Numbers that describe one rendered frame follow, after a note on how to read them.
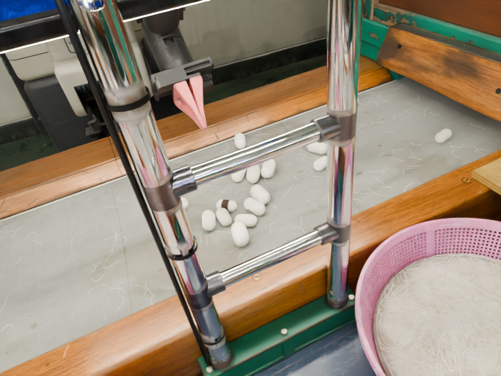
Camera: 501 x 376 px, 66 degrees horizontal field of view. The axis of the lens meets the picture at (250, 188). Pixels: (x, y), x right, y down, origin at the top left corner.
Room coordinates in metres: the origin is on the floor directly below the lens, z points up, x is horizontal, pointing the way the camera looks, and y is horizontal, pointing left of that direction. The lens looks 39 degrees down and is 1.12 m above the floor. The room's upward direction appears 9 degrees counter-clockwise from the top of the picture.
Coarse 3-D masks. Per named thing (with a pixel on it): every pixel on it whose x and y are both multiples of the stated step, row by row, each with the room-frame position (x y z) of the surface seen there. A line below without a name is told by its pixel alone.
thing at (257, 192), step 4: (256, 184) 0.45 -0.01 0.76; (252, 188) 0.44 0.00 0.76; (256, 188) 0.44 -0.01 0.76; (260, 188) 0.44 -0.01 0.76; (252, 192) 0.44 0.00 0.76; (256, 192) 0.43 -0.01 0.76; (260, 192) 0.43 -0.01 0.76; (264, 192) 0.43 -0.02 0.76; (252, 196) 0.44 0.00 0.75; (256, 196) 0.43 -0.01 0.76; (260, 196) 0.42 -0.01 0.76; (264, 196) 0.42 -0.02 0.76; (268, 196) 0.42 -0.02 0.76; (256, 200) 0.42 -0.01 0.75; (260, 200) 0.42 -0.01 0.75; (264, 200) 0.42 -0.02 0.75; (268, 200) 0.42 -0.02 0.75
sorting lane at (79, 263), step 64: (384, 128) 0.57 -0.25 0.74; (448, 128) 0.54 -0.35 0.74; (128, 192) 0.51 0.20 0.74; (192, 192) 0.48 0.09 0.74; (320, 192) 0.43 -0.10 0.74; (384, 192) 0.41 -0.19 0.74; (0, 256) 0.41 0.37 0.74; (64, 256) 0.39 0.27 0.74; (128, 256) 0.37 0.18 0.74; (0, 320) 0.30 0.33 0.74; (64, 320) 0.28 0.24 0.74
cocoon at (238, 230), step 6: (240, 222) 0.37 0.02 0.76; (234, 228) 0.37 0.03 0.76; (240, 228) 0.36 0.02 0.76; (246, 228) 0.37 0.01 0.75; (234, 234) 0.36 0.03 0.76; (240, 234) 0.35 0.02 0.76; (246, 234) 0.35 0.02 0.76; (234, 240) 0.35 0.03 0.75; (240, 240) 0.35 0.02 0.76; (246, 240) 0.35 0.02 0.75
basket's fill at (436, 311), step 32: (448, 256) 0.29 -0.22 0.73; (480, 256) 0.28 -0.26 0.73; (384, 288) 0.26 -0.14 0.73; (416, 288) 0.25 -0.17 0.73; (448, 288) 0.24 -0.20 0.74; (480, 288) 0.24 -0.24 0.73; (384, 320) 0.22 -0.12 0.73; (416, 320) 0.21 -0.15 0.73; (448, 320) 0.20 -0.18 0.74; (480, 320) 0.20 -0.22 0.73; (384, 352) 0.19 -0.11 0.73; (416, 352) 0.18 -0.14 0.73; (448, 352) 0.17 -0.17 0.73; (480, 352) 0.17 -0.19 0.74
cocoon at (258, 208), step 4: (248, 200) 0.42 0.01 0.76; (252, 200) 0.42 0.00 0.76; (244, 204) 0.42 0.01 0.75; (248, 204) 0.41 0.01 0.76; (252, 204) 0.41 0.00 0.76; (256, 204) 0.41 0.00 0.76; (260, 204) 0.40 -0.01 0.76; (248, 208) 0.41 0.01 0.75; (252, 208) 0.40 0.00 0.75; (256, 208) 0.40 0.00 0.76; (260, 208) 0.40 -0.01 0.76; (264, 208) 0.40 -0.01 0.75; (252, 212) 0.40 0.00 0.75; (256, 212) 0.40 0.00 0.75; (260, 212) 0.40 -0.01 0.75; (264, 212) 0.40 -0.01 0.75
